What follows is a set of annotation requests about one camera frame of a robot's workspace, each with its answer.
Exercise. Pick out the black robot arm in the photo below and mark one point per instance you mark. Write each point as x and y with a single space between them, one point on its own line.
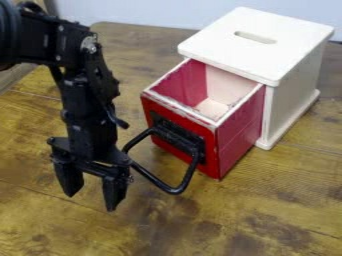
38 38

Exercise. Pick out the white wooden box cabinet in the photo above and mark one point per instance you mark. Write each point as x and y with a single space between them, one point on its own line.
274 50

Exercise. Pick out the red wooden drawer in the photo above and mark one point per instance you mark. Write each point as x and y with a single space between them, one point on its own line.
214 104

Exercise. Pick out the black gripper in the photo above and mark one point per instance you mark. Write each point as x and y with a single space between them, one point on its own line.
87 150

